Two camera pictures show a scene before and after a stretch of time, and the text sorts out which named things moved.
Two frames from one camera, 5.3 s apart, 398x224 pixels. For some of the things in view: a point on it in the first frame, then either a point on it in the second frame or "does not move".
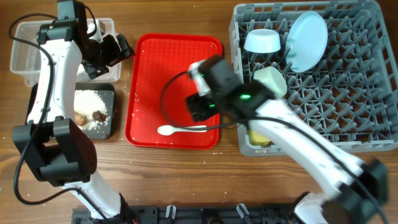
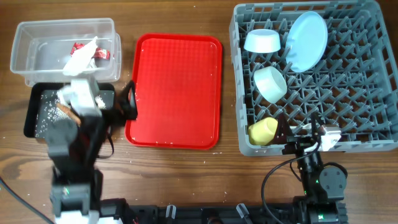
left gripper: x=110 y=40 to x=125 y=104
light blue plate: x=306 y=42 does not move
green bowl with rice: x=273 y=78 does not move
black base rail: x=194 y=214 does not move
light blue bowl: x=262 y=40 does not move
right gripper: x=200 y=106 to x=296 y=144
